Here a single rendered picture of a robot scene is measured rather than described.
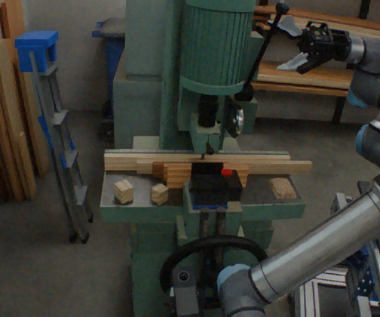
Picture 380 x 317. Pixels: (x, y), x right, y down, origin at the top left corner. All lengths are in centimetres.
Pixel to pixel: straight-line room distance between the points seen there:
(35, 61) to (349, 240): 142
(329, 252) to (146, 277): 75
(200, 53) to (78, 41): 257
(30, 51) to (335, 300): 177
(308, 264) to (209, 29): 57
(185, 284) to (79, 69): 295
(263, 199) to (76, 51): 266
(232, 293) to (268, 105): 314
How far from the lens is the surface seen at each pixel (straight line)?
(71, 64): 349
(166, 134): 128
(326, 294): 184
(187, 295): 72
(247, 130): 128
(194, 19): 91
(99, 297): 192
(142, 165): 111
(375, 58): 103
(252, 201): 107
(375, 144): 135
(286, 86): 313
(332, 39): 97
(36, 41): 166
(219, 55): 91
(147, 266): 119
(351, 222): 61
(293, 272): 63
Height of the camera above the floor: 155
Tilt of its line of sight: 32 degrees down
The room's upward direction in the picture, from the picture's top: 6 degrees clockwise
